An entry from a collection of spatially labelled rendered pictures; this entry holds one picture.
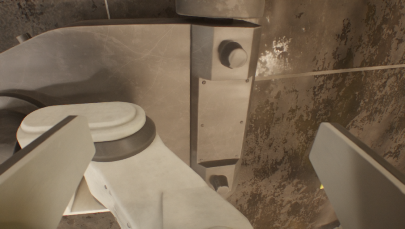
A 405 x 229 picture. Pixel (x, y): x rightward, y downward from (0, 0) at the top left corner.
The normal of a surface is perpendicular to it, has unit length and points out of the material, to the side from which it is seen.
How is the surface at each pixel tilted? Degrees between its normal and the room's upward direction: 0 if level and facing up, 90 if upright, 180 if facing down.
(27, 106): 0
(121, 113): 90
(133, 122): 90
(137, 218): 90
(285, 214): 0
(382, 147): 0
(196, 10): 43
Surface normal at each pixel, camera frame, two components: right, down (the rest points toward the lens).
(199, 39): -0.55, 0.40
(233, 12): 0.19, 0.51
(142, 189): 0.03, -0.87
